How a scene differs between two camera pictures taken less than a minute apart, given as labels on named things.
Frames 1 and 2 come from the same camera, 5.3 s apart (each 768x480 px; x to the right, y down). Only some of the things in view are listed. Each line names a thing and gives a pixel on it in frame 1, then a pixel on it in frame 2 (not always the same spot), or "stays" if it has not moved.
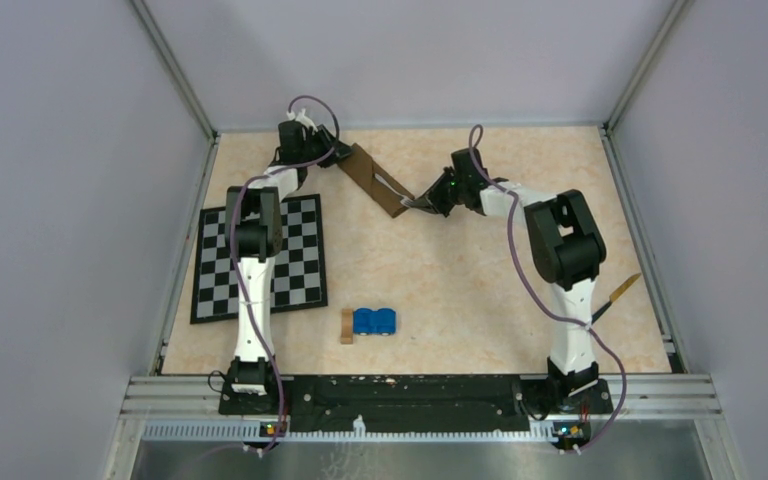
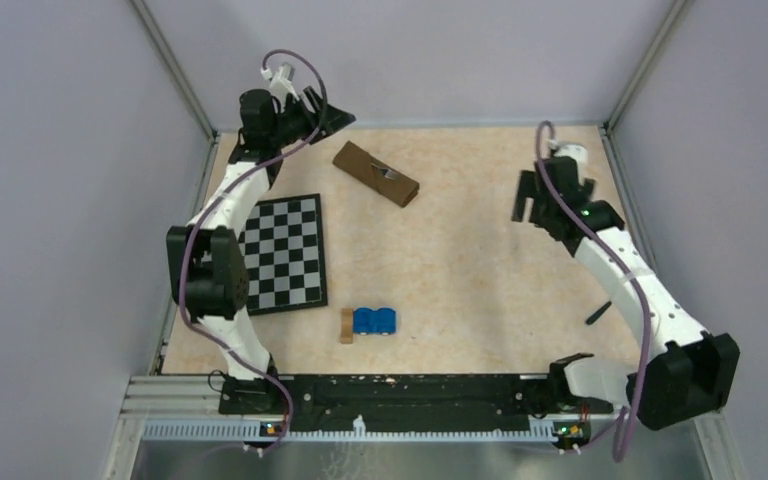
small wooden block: [346, 333] stays
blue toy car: [380, 321] stays
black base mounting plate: [417, 403] stays
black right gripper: [432, 200] -> [528, 189]
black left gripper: [328, 144] -> [316, 102]
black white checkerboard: [298, 276] stays
